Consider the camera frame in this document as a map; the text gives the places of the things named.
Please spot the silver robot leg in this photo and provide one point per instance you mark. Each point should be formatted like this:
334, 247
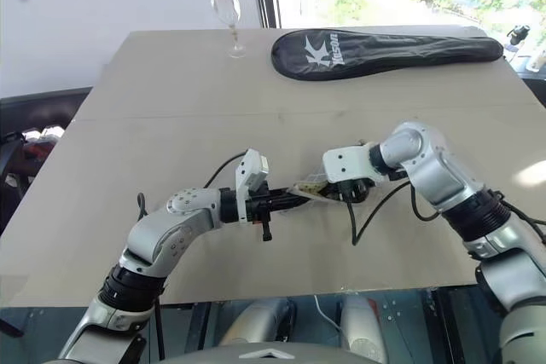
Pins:
260, 321
362, 325

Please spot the red and white clutter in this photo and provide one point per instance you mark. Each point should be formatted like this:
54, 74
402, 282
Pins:
42, 140

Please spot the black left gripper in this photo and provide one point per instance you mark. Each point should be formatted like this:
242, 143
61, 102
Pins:
261, 205

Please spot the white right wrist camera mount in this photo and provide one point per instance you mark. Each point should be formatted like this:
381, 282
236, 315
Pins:
347, 163

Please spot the white cup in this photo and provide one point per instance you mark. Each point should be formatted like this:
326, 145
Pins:
538, 61

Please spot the clear wine glass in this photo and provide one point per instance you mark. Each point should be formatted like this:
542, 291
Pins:
226, 1

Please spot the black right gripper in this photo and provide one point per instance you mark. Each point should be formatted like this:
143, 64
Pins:
357, 190

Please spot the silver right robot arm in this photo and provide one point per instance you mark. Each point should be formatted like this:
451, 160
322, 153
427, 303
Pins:
452, 193

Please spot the grey robot chest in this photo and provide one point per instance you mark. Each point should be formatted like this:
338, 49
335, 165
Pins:
268, 353

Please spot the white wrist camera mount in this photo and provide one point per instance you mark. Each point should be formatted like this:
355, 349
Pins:
249, 170
347, 163

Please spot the black racket cover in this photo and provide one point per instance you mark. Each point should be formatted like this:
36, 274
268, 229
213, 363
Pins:
367, 55

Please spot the small clear plastic object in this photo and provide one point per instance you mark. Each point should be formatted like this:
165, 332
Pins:
310, 185

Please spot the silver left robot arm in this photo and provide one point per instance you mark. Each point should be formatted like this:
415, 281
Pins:
170, 236

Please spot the small black device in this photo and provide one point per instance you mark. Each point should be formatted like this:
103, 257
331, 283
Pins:
518, 33

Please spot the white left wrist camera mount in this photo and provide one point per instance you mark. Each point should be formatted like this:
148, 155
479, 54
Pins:
249, 170

